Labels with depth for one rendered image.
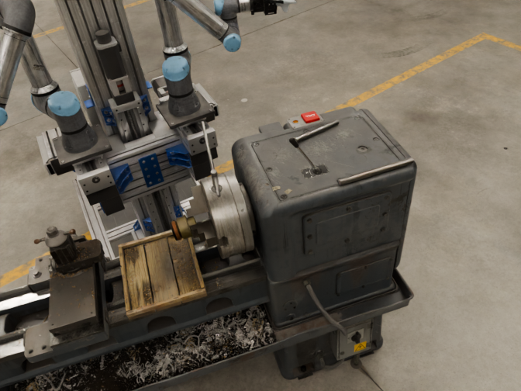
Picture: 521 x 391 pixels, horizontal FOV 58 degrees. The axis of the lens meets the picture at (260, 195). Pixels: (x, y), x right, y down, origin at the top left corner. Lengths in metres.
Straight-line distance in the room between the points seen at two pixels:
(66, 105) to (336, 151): 1.10
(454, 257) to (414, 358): 0.75
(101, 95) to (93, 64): 0.16
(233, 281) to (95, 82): 1.09
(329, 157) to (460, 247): 1.64
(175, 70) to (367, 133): 0.87
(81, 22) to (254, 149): 0.90
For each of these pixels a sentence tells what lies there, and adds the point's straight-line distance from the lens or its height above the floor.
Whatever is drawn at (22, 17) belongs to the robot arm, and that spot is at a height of 1.74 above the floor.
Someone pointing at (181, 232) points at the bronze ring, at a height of 1.09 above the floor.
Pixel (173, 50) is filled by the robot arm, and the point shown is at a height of 1.41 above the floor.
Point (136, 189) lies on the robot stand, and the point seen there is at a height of 0.86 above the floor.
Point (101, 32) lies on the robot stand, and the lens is 2.14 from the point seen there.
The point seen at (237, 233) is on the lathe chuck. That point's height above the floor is 1.12.
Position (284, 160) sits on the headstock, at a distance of 1.74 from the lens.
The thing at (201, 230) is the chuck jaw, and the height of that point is 1.11.
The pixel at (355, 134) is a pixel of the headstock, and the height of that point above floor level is 1.25.
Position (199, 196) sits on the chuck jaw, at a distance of 1.77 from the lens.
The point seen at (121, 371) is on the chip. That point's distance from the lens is 2.10.
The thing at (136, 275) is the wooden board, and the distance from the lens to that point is 1.96.
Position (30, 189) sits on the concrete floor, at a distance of 4.14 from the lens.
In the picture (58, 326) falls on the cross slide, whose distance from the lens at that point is 1.83.
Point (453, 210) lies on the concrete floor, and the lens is 3.42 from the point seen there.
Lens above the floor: 2.35
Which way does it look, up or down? 43 degrees down
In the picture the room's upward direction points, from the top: 7 degrees counter-clockwise
